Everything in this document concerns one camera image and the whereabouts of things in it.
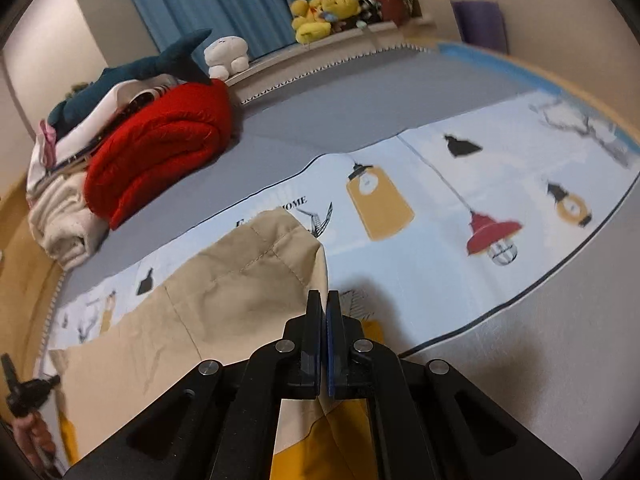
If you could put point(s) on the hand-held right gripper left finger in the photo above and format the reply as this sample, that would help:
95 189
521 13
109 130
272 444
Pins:
312 352

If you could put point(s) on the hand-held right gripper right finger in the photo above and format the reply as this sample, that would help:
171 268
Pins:
331 357

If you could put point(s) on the beige and mustard jacket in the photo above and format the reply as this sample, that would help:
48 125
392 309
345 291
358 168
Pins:
225 285

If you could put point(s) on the person's left hand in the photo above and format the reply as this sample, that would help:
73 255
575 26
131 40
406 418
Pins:
32 435

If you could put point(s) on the light blue printed sheet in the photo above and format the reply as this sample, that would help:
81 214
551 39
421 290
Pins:
425 270

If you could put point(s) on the cream fleece blanket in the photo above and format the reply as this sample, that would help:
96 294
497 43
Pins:
60 225

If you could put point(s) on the grey bed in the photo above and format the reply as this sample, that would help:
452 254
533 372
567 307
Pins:
350 110

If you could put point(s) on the pink cloth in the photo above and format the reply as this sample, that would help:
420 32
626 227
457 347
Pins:
47 142

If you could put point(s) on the red folded blanket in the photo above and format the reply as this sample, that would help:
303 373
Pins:
160 150

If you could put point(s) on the grey window ledge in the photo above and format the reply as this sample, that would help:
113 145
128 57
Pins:
320 60

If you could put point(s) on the white folded cloth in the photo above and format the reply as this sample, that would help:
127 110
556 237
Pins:
107 106

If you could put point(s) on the white plush toy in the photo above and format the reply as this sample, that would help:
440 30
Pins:
226 57

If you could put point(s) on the teal shark plush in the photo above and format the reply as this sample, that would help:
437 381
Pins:
125 75

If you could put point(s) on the yellow plush toy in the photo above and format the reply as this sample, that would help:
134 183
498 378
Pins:
341 6
310 22

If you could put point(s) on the black white striped plush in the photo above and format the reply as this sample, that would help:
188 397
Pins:
367 10

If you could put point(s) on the purple mat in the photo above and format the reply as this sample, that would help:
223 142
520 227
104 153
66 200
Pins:
480 27

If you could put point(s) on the blue curtain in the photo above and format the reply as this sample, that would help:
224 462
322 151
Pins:
225 0

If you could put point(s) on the wooden bed frame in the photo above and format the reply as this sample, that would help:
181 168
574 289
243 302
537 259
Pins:
20 280

